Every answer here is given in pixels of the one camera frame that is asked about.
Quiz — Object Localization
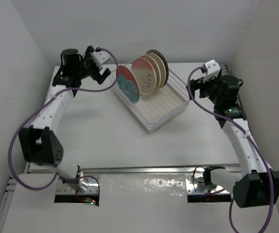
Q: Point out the black patterned plate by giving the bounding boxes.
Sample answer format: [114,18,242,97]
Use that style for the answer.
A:
[146,50,169,87]

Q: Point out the red blue floral plate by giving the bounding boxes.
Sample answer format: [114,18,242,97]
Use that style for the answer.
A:
[117,65,140,103]

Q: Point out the aluminium mounting rail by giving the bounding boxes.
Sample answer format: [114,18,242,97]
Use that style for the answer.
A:
[24,166,227,202]

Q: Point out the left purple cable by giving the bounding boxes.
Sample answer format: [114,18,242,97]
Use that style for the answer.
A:
[9,47,120,190]

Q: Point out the white wire dish rack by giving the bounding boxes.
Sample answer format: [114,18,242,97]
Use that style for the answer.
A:
[114,55,190,109]

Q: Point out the pink cream branch plate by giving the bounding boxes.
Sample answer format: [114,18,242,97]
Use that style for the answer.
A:
[131,56,157,95]

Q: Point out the tan plate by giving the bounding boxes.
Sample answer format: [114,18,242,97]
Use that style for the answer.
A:
[146,52,166,89]

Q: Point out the small green circuit board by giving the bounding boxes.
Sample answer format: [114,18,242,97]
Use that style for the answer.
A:
[75,192,97,206]

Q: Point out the purple cable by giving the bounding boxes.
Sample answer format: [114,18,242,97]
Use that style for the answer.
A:
[187,67,275,233]
[9,47,120,190]

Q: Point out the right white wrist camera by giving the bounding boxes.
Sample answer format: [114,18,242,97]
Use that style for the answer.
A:
[203,59,221,80]

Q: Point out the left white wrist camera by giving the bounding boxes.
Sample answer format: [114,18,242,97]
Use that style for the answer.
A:
[91,51,110,68]

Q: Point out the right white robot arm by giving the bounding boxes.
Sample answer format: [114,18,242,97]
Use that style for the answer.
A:
[186,75,279,208]

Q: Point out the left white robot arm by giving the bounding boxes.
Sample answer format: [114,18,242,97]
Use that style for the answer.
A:
[18,46,111,189]

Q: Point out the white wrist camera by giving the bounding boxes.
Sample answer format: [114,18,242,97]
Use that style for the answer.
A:
[91,51,110,68]
[203,59,221,80]

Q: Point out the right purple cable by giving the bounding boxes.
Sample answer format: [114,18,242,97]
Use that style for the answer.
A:
[187,67,275,233]

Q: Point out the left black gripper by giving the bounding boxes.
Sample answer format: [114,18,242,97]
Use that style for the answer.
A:
[75,48,109,84]

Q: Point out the white front cover panel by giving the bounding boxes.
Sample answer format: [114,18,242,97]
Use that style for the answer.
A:
[3,175,268,233]

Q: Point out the cream drip tray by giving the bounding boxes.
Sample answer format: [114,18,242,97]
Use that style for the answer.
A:
[114,78,190,132]

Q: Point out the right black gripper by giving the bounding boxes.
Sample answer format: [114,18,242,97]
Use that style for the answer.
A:
[187,73,222,105]

